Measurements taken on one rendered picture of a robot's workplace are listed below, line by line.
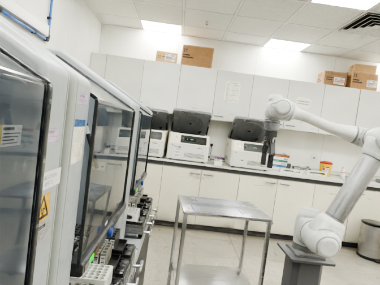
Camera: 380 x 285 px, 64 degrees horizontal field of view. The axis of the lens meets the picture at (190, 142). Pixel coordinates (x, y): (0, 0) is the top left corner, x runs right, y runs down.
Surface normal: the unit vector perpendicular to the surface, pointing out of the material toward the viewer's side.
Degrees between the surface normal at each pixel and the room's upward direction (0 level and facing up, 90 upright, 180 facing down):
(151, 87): 90
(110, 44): 90
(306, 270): 90
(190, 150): 90
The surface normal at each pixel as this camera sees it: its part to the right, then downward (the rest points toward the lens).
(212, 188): 0.04, 0.06
